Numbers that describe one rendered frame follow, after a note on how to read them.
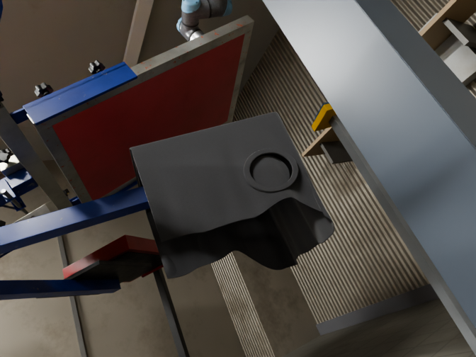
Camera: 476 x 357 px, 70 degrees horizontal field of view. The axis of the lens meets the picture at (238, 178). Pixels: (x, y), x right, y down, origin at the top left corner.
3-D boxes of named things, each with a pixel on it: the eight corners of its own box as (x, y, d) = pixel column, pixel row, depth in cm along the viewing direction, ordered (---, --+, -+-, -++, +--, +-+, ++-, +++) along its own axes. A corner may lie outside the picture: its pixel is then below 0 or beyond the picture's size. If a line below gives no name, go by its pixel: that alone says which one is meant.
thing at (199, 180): (316, 218, 103) (267, 127, 117) (327, 207, 96) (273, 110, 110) (170, 273, 89) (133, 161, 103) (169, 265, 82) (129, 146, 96)
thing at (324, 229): (297, 266, 133) (253, 175, 150) (346, 227, 94) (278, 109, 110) (290, 269, 132) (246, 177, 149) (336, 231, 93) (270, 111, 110)
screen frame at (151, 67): (231, 122, 170) (227, 117, 171) (254, 20, 119) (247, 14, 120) (86, 211, 138) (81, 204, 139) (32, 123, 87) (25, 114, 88)
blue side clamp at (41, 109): (139, 88, 102) (126, 73, 104) (137, 76, 98) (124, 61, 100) (42, 134, 90) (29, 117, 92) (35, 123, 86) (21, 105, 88)
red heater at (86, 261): (129, 284, 251) (125, 268, 255) (182, 257, 243) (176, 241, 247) (65, 286, 195) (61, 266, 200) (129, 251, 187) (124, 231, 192)
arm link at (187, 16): (204, -10, 143) (202, 13, 152) (178, -7, 139) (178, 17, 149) (211, 2, 140) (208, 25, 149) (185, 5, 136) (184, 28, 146)
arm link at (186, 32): (175, 16, 148) (175, 33, 156) (189, 32, 145) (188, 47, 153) (190, 11, 152) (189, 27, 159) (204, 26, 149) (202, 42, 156)
